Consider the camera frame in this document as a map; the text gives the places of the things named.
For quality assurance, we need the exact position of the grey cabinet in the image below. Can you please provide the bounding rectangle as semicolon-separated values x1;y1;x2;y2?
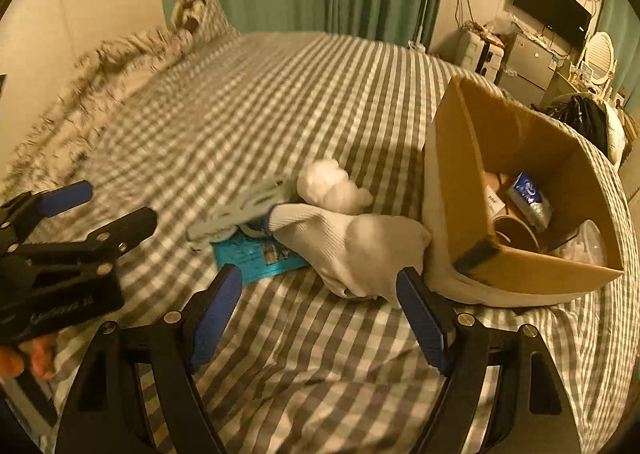
497;31;571;108

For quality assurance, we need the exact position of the white oval mirror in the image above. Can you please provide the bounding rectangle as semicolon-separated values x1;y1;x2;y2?
584;31;615;89

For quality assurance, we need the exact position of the blue and white packet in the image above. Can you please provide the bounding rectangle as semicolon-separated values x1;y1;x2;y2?
507;171;553;230

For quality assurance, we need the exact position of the furry striped blanket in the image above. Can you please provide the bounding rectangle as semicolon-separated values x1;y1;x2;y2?
0;27;196;185

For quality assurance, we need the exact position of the white knit glove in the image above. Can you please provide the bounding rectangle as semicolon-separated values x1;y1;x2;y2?
267;203;433;309

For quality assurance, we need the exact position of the cardboard box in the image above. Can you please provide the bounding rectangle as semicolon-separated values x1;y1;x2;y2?
422;76;625;294

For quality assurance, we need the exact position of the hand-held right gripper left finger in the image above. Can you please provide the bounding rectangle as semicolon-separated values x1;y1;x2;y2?
55;264;244;454

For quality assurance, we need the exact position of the teal flat packet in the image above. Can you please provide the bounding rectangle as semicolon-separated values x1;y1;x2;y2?
212;229;310;285

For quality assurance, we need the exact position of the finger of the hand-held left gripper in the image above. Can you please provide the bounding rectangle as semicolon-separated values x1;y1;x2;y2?
47;206;159;276
0;180;95;255

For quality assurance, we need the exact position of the black bag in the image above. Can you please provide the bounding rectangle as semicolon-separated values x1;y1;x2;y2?
547;93;613;161

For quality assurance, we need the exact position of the person's left hand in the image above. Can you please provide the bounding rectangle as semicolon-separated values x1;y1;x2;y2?
0;334;57;381

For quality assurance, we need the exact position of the white label card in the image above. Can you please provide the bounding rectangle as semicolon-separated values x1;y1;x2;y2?
482;184;505;219

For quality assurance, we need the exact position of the black television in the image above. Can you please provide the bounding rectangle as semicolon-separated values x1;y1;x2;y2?
514;0;593;49

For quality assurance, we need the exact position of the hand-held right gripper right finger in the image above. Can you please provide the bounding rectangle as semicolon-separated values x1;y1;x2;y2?
396;267;584;454

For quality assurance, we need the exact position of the white appliance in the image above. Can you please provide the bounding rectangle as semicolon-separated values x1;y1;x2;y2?
457;29;505;82

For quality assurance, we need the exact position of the brown tape roll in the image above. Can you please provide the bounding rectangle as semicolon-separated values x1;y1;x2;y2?
492;215;541;251

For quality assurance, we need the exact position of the checkered pillow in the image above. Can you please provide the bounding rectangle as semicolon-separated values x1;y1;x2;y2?
170;0;241;42

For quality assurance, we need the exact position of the clear plastic bag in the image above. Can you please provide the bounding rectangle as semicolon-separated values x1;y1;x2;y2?
547;219;610;267

